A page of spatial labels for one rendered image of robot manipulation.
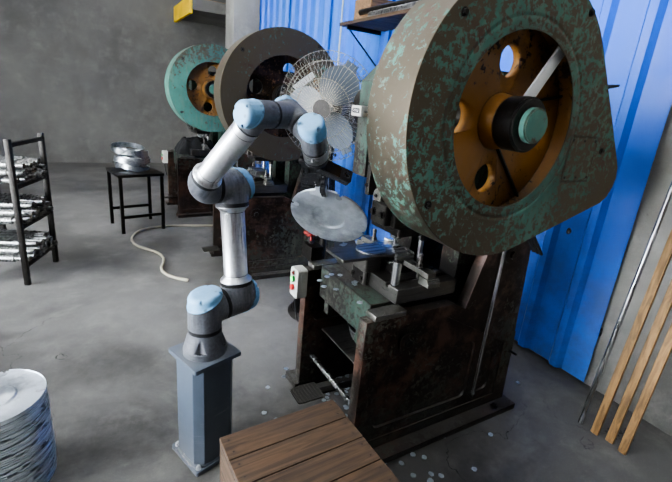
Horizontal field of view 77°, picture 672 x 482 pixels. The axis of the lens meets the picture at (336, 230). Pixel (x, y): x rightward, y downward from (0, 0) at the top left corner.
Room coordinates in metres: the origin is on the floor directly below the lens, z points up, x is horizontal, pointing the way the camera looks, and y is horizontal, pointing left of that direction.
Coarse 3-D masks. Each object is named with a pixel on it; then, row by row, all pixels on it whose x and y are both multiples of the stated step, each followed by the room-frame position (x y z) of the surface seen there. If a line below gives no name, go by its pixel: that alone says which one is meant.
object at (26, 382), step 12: (0, 372) 1.23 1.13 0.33; (12, 372) 1.23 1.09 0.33; (24, 372) 1.24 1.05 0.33; (36, 372) 1.24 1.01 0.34; (0, 384) 1.17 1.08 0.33; (12, 384) 1.17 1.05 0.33; (24, 384) 1.18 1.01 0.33; (36, 384) 1.18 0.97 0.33; (0, 396) 1.11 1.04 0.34; (12, 396) 1.11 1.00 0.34; (24, 396) 1.12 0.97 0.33; (36, 396) 1.13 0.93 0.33; (0, 408) 1.06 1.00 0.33; (12, 408) 1.07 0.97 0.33; (24, 408) 1.07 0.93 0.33; (0, 420) 1.02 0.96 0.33
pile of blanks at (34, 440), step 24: (48, 408) 1.17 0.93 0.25; (0, 432) 1.00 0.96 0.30; (24, 432) 1.05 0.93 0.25; (48, 432) 1.14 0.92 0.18; (0, 456) 0.99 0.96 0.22; (24, 456) 1.04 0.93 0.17; (48, 456) 1.12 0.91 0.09; (0, 480) 0.99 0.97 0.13; (24, 480) 1.03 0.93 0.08; (48, 480) 1.10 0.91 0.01
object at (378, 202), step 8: (376, 192) 1.67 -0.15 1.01; (376, 200) 1.66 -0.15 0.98; (376, 208) 1.63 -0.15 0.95; (384, 208) 1.58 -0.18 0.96; (376, 216) 1.62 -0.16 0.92; (384, 216) 1.57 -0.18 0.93; (392, 216) 1.58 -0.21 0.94; (384, 224) 1.58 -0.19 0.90; (392, 224) 1.58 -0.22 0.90; (400, 224) 1.58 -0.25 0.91
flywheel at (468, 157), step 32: (480, 64) 1.27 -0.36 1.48; (512, 64) 1.39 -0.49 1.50; (544, 64) 1.42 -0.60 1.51; (480, 96) 1.29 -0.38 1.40; (512, 96) 1.28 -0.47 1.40; (544, 96) 1.43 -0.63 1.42; (480, 128) 1.29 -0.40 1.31; (512, 128) 1.20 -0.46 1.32; (544, 128) 1.24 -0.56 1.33; (480, 160) 1.31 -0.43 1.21; (512, 160) 1.39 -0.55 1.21; (544, 160) 1.46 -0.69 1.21; (480, 192) 1.33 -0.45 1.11; (512, 192) 1.41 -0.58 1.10
